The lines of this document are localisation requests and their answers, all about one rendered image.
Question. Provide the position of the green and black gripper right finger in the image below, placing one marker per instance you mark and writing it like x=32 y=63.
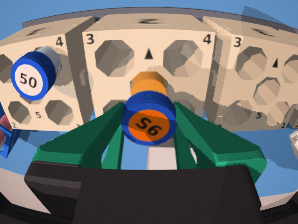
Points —
x=213 y=145

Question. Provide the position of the blue table mat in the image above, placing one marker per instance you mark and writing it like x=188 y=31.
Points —
x=281 y=173

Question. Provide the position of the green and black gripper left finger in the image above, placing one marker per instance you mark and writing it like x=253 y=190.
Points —
x=85 y=144

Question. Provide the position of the blue tube rack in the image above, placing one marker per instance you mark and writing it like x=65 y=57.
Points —
x=11 y=137

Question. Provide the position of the white tube with blue cap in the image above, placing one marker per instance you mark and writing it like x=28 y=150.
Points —
x=34 y=74

